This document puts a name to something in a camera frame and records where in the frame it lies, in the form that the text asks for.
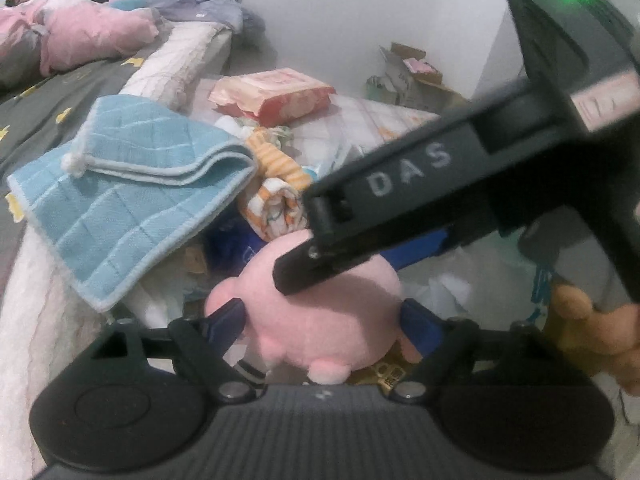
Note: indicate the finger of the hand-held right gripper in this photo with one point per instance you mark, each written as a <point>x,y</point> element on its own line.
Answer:
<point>420,244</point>

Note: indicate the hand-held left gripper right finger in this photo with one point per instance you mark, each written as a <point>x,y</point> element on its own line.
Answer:
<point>417,328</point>

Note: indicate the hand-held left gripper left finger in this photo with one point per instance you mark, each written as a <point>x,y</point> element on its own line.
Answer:
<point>227,321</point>

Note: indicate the pink plush toy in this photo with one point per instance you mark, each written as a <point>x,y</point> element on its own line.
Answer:
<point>325,322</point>

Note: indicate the white blue printed bag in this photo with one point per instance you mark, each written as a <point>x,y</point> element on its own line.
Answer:
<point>450,285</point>

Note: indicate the striped sock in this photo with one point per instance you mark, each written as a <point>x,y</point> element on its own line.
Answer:
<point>250,372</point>

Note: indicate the yellow packet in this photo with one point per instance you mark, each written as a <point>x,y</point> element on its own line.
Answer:
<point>385,375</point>

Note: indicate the dark blue packet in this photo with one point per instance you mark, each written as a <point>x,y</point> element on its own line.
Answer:
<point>227,247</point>

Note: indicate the orange white rolled cloth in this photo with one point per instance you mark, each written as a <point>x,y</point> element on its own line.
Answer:
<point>272,207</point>

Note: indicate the plaid floral bedsheet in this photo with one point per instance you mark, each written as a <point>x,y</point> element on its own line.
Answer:
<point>400,120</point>

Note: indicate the light blue quilted towel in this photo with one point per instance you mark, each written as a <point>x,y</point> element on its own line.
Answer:
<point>125,210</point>

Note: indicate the cardboard box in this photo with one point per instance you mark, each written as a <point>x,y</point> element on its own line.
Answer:
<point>400,80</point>

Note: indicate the orange striped cloth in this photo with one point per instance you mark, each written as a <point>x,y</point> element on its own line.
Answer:
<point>275,155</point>

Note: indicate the brown plush toy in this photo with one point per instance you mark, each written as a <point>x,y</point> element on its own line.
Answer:
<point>595,332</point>

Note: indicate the red wet wipes pack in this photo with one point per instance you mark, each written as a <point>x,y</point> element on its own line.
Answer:
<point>280,90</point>

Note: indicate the white fuzzy blanket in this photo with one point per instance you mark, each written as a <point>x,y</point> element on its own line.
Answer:
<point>165,70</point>

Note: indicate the grey printed bedsheet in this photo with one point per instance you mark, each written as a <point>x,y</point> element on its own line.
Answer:
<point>45,110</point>

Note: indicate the pile of purple clothes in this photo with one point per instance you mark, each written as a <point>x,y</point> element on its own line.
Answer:
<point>200,7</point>

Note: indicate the pink grey quilt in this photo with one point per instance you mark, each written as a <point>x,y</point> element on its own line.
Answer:
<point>85,35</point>

